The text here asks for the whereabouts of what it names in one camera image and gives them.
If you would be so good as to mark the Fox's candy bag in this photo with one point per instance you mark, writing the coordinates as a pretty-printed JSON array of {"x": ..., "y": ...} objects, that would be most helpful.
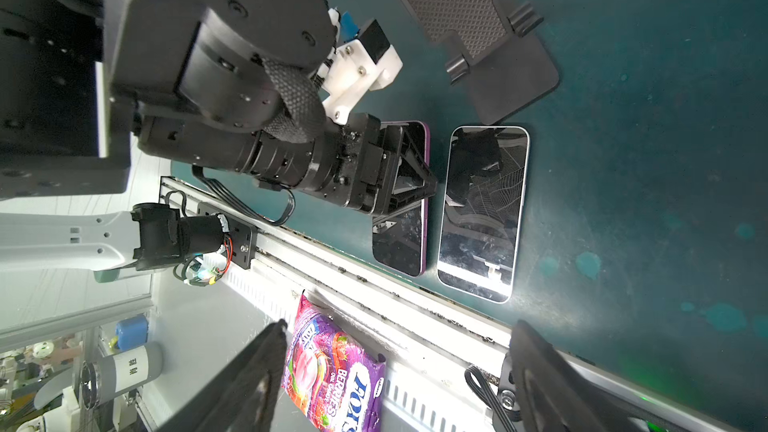
[{"x": 330, "y": 376}]

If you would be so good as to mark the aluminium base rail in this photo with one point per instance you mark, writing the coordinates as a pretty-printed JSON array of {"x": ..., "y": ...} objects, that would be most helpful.
[{"x": 430, "y": 334}]

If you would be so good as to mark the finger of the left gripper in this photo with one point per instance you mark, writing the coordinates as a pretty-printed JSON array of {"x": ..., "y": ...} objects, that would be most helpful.
[{"x": 408, "y": 178}]

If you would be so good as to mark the black stand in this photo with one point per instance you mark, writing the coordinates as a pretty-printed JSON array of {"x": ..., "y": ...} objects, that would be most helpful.
[{"x": 492, "y": 52}]

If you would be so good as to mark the grey cylindrical bottle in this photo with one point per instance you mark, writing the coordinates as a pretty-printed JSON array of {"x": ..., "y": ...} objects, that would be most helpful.
[{"x": 111, "y": 376}]

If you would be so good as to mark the white-edged phone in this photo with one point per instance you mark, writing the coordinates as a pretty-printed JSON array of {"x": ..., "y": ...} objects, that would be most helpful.
[{"x": 482, "y": 212}]

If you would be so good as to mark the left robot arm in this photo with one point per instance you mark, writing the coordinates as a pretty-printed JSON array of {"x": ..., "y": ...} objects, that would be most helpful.
[{"x": 263, "y": 88}]

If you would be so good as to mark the purple phone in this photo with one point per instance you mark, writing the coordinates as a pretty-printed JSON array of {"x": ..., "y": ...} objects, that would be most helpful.
[{"x": 399, "y": 241}]

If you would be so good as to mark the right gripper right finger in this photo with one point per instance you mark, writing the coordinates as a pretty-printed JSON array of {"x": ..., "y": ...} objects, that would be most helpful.
[{"x": 555, "y": 397}]

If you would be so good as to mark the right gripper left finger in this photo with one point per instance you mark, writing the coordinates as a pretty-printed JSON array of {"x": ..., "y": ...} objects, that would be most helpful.
[{"x": 243, "y": 395}]

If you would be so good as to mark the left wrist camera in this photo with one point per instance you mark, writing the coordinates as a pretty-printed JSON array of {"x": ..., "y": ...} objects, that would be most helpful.
[{"x": 362, "y": 60}]

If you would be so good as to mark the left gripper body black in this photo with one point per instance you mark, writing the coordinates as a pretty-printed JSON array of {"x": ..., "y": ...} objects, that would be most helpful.
[{"x": 357, "y": 167}]

